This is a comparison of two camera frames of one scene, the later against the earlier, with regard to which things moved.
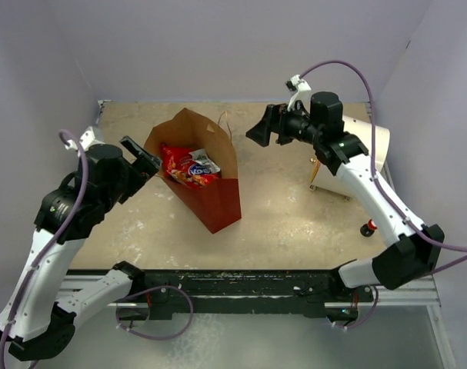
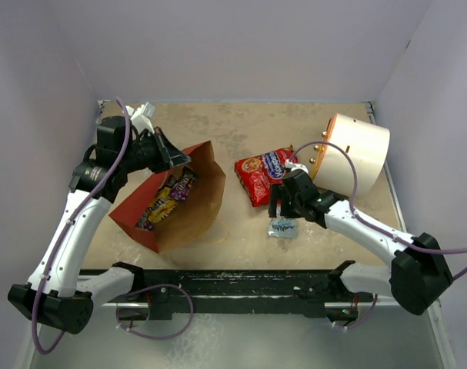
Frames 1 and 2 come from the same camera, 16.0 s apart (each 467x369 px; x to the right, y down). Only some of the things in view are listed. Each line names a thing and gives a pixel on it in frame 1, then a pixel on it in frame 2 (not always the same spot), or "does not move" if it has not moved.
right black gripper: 276,119 -> 279,192
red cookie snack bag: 192,167 -> 257,173
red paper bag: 198,160 -> 190,217
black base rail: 235,294 does not move
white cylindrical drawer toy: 326,181 does not move
